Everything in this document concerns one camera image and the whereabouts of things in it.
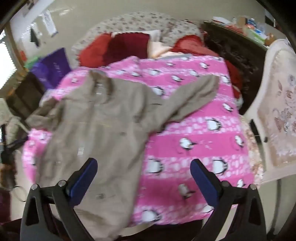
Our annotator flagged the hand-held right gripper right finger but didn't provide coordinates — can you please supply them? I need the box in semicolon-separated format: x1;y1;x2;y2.
190;159;267;241

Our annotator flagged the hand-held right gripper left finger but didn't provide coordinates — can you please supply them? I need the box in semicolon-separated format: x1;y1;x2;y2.
20;158;98;241

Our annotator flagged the beige long-sleeved jacket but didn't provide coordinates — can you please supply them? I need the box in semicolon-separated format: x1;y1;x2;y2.
26;70;220;240

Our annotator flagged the pink penguin printed blanket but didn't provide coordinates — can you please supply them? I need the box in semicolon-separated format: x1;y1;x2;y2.
22;56;257;226

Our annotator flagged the floral upholstered chair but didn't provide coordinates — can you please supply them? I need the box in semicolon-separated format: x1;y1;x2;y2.
244;39;296;182

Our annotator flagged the dark wooden side table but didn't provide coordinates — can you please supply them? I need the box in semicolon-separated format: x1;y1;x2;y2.
6;72;50;121

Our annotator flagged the purple bag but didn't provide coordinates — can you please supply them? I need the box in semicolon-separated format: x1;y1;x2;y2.
31;47;72;90

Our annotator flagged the bright red pillow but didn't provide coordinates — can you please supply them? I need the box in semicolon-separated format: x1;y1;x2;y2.
79;35;112;67

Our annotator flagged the dark carved wooden cabinet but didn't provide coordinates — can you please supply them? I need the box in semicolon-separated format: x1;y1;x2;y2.
201;21;271;115

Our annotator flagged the peach cloth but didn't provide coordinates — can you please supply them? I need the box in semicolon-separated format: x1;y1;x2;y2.
148;40;176;58

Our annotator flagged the dark red pillow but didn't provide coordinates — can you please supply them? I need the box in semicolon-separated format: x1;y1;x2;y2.
105;33;151;66

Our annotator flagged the window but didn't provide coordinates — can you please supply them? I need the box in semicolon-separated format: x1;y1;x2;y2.
0;30;18;90

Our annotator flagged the clutter of packets on cabinet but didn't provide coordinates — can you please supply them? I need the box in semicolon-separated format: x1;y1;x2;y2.
211;16;277;45

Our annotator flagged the floral headboard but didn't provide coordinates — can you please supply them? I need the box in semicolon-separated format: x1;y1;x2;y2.
71;12;204;55

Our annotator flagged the black wall hanging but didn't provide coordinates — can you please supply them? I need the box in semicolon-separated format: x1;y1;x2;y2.
30;27;40;48

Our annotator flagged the white wall paper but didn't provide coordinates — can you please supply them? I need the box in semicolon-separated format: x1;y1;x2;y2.
38;12;58;37

